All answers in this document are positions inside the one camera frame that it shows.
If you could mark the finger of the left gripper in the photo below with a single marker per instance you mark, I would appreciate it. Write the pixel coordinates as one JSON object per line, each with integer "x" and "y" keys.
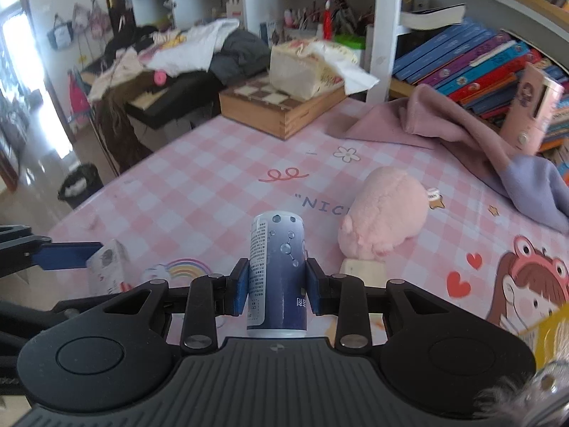
{"x": 65, "y": 256}

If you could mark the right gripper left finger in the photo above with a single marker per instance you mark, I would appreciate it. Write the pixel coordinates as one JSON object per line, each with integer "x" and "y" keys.
{"x": 236, "y": 288}

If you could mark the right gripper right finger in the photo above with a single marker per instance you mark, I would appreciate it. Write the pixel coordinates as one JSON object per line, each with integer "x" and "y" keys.
{"x": 317, "y": 286}

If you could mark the blue drink can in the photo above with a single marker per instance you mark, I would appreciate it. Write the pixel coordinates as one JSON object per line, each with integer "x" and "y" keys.
{"x": 277, "y": 298}

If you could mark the beige soap block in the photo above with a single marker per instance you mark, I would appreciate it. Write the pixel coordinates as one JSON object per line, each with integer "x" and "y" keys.
{"x": 372, "y": 273}

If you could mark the pink plush pig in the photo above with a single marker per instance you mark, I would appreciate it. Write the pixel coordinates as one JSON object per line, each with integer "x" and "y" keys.
{"x": 390, "y": 207}

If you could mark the small white red box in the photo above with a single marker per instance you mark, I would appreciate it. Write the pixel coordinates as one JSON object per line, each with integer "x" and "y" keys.
{"x": 109, "y": 269}

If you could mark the yellow cardboard box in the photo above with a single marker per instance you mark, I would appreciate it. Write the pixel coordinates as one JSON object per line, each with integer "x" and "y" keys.
{"x": 549, "y": 338}

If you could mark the black trash bin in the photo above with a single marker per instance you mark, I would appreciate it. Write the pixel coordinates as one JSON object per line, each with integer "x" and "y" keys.
{"x": 81, "y": 184}

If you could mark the pink checkered tablecloth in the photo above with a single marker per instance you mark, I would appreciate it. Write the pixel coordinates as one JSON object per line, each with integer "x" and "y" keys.
{"x": 187, "y": 211}

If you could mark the wooden chess box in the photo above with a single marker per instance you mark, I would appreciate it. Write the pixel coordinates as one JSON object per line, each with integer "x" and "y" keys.
{"x": 257, "y": 104}

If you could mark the pink purple cloth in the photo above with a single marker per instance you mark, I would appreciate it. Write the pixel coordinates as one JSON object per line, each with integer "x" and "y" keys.
{"x": 427, "y": 118}

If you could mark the tissue pack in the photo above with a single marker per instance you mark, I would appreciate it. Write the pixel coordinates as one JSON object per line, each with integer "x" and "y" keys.
{"x": 306, "y": 68}

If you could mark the dark grey garment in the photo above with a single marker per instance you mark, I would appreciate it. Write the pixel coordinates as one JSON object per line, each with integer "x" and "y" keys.
{"x": 242, "y": 56}

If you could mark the white shirt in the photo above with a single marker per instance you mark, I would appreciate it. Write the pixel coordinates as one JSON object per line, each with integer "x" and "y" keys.
{"x": 195, "y": 52}

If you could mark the pink cylindrical device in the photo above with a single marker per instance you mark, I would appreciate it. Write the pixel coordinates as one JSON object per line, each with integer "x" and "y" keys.
{"x": 531, "y": 110}

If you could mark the white bookshelf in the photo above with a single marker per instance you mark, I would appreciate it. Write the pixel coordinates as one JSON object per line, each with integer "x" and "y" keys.
{"x": 400, "y": 22}

